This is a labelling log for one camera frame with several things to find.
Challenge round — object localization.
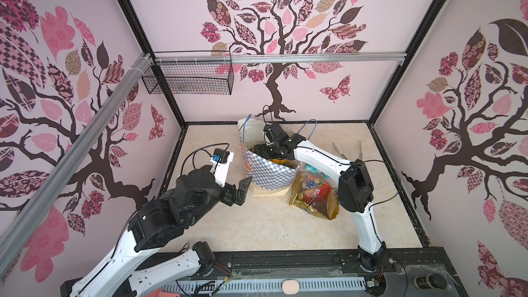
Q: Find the blue checkered paper bag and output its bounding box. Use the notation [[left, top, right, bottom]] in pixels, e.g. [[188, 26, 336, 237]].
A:
[[237, 114, 301, 197]]

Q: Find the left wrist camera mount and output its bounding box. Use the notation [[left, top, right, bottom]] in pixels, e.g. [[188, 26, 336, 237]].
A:
[[210, 148, 234, 187]]

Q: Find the black wire basket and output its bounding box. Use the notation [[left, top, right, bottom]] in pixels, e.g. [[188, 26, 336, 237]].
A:
[[141, 51, 235, 96]]

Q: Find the teal snack packet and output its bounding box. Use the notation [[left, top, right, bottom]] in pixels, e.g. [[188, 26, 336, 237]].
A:
[[303, 164, 329, 179]]

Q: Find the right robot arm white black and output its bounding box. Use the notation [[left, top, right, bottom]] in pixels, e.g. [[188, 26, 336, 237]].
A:
[[256, 122, 386, 272]]

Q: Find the black round knob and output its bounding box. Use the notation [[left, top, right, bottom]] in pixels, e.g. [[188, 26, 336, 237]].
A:
[[413, 273, 448, 290]]

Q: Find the white slotted cable duct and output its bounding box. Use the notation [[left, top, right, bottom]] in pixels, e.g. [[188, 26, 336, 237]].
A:
[[166, 277, 367, 295]]

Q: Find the beige round sticker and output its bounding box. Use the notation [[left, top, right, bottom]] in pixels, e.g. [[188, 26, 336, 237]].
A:
[[282, 279, 301, 296]]

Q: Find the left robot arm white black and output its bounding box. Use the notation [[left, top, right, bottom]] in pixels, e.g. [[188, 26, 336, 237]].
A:
[[60, 166, 252, 296]]

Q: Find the aluminium rail left wall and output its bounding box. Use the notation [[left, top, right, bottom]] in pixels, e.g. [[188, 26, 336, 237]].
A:
[[1, 53, 153, 276]]

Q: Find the aluminium rail wall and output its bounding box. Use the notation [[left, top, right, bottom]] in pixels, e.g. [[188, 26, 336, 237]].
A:
[[155, 52, 407, 64], [1, 53, 153, 276]]

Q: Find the red object at base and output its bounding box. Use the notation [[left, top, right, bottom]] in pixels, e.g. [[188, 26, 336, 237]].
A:
[[147, 290, 180, 297]]

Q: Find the aluminium rail back wall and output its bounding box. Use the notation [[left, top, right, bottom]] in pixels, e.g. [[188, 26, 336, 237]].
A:
[[155, 52, 407, 64]]

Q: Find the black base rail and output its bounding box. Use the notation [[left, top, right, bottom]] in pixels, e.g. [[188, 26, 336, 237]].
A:
[[123, 247, 467, 297]]

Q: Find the gold candy bag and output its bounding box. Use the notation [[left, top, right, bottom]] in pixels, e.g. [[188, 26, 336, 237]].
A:
[[289, 170, 339, 220]]

